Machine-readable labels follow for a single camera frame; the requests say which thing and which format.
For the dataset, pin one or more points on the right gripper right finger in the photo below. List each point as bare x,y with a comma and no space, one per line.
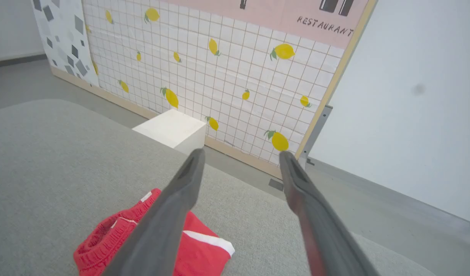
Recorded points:
319,222

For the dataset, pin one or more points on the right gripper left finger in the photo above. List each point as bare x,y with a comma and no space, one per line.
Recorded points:
162,222

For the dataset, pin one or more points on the red basketball shorts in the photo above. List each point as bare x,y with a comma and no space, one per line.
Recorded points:
104,245

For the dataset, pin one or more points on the white rectangular box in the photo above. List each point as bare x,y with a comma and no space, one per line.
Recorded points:
170,128

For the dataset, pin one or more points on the lemon print grid panel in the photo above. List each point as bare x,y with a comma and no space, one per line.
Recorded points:
227,69

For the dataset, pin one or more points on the terrazzo pattern panel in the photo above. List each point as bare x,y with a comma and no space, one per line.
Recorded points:
62,38

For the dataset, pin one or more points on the grey metal panel bracket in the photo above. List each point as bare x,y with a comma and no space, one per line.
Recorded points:
315,134

